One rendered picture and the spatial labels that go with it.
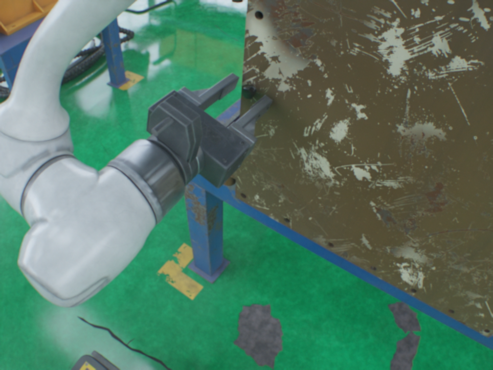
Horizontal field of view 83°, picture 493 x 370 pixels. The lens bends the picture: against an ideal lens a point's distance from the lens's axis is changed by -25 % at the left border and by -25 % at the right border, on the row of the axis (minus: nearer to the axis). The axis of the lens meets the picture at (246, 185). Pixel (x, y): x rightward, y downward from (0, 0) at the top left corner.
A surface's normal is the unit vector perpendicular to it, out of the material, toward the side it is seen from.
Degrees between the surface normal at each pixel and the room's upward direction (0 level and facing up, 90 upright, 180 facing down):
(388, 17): 90
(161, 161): 30
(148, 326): 0
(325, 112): 90
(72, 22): 90
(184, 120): 15
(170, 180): 59
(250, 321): 0
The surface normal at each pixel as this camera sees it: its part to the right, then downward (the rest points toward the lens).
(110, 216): 0.55, -0.32
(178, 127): -0.56, 0.62
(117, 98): 0.06, -0.64
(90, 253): 0.65, 0.00
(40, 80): 0.30, 0.78
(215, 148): 0.27, -0.50
